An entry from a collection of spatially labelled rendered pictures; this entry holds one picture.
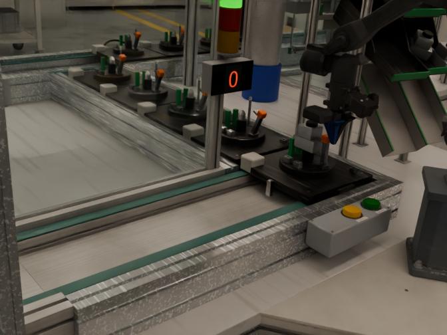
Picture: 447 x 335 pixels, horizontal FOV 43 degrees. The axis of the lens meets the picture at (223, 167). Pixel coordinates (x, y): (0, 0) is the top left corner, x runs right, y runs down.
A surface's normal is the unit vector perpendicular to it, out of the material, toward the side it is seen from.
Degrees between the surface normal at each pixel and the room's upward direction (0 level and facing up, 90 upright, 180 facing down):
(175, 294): 90
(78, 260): 0
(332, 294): 0
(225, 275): 90
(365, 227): 90
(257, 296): 0
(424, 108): 45
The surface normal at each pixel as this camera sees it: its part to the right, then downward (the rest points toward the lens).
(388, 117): 0.40, -0.38
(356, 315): 0.07, -0.92
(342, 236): 0.64, 0.34
